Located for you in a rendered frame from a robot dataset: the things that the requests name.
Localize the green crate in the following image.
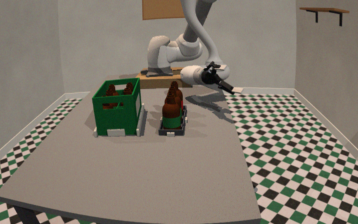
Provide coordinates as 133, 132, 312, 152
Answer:
92, 77, 141, 136

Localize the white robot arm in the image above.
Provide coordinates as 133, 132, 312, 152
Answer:
141, 0, 226, 85

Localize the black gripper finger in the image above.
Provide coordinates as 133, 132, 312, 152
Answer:
213, 79, 244, 95
203, 61, 227, 79

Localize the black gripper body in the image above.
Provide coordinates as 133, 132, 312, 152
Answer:
201, 69, 221, 85

